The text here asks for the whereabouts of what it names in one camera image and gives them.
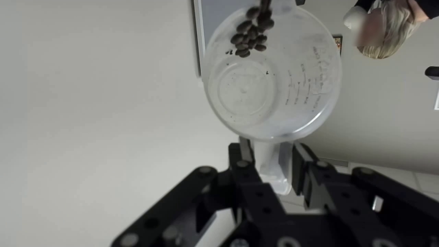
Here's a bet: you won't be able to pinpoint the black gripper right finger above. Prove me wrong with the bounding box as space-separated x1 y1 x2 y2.
287 142 439 247

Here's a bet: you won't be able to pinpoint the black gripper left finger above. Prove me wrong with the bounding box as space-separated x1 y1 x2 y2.
110 141 284 247

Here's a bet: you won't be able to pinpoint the clear plastic measuring jar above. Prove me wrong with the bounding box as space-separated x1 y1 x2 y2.
202 0 342 194

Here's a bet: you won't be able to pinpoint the dark coffee beans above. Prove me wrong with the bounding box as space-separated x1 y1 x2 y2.
228 0 274 57

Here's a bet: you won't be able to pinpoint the person's blond head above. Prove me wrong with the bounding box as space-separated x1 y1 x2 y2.
343 0 439 58

